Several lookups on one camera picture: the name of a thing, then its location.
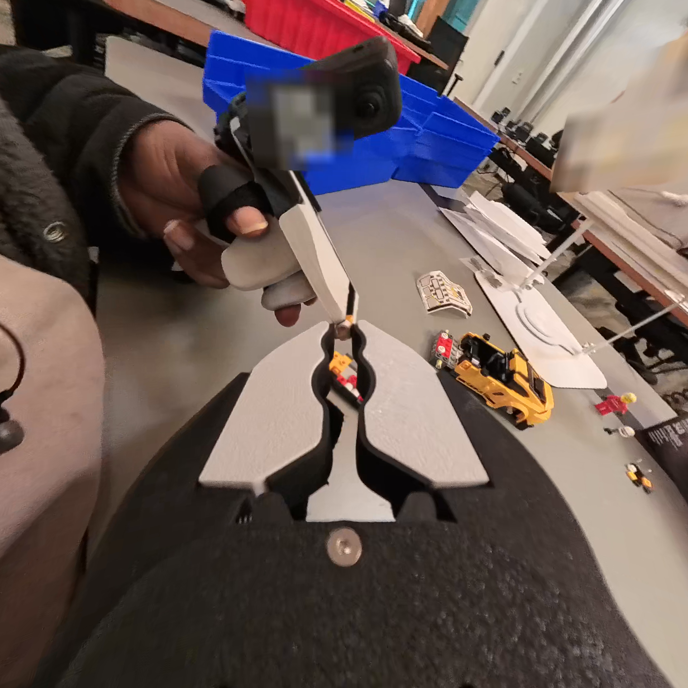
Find beige garment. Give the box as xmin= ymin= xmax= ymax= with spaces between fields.
xmin=0 ymin=253 xmax=109 ymax=688

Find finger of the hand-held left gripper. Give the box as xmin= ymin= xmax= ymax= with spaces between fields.
xmin=280 ymin=197 xmax=359 ymax=330

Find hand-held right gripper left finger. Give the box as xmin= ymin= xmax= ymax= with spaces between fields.
xmin=198 ymin=326 xmax=345 ymax=497

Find lego instruction booklet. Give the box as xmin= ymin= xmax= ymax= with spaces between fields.
xmin=635 ymin=413 xmax=688 ymax=508

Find red lego minifigure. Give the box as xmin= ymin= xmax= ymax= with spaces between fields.
xmin=594 ymin=392 xmax=638 ymax=419

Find black wired earbud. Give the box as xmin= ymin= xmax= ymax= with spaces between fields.
xmin=0 ymin=323 xmax=29 ymax=454

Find person's left hand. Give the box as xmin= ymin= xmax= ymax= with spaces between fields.
xmin=113 ymin=120 xmax=315 ymax=329

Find red plastic bin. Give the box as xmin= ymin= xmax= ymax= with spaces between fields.
xmin=244 ymin=0 xmax=423 ymax=75

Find wooden side table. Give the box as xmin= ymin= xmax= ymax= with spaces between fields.
xmin=452 ymin=95 xmax=688 ymax=329

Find yellow lego car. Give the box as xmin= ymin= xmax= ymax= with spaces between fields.
xmin=435 ymin=330 xmax=558 ymax=432

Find orange arch lego piece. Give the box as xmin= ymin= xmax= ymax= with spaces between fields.
xmin=327 ymin=352 xmax=367 ymax=408

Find person's left forearm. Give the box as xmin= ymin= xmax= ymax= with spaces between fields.
xmin=0 ymin=46 xmax=205 ymax=243

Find white paper bags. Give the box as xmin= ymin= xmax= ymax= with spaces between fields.
xmin=424 ymin=184 xmax=551 ymax=265

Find small lego parts cluster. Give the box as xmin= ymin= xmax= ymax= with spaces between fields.
xmin=625 ymin=462 xmax=655 ymax=494

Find sticker sheet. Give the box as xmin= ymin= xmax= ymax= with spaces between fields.
xmin=415 ymin=270 xmax=475 ymax=319

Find dark fleece jacket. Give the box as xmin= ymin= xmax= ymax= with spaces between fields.
xmin=0 ymin=95 xmax=100 ymax=325

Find black office chair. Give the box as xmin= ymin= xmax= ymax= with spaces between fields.
xmin=424 ymin=15 xmax=472 ymax=93

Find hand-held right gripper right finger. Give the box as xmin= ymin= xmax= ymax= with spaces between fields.
xmin=350 ymin=320 xmax=491 ymax=492

